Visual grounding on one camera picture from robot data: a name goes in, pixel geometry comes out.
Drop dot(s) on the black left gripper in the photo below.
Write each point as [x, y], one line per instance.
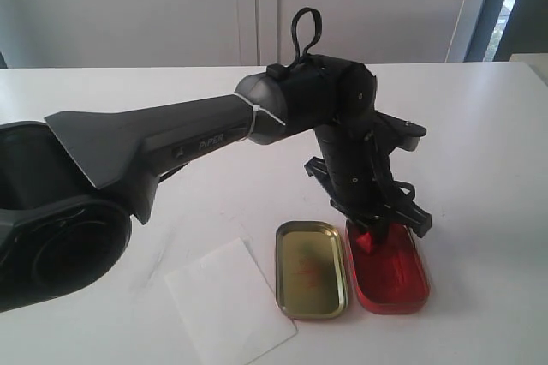
[356, 174]

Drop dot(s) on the dark window frame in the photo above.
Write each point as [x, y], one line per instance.
[508, 27]

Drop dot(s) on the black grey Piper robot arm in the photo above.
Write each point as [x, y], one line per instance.
[72, 184]

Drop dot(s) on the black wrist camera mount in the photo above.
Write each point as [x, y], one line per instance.
[393, 132]

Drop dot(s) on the white cabinet doors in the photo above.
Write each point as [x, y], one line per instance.
[143, 33]

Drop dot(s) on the red ink pad tin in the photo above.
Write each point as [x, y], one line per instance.
[393, 279]

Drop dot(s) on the white paper sheet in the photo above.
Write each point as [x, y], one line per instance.
[227, 307]

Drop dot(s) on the gold metal tin lid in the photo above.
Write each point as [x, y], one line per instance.
[311, 280]

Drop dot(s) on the red rubber stamp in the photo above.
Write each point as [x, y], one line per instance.
[367, 243]

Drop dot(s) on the white zip tie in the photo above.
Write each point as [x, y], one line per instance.
[256, 109]

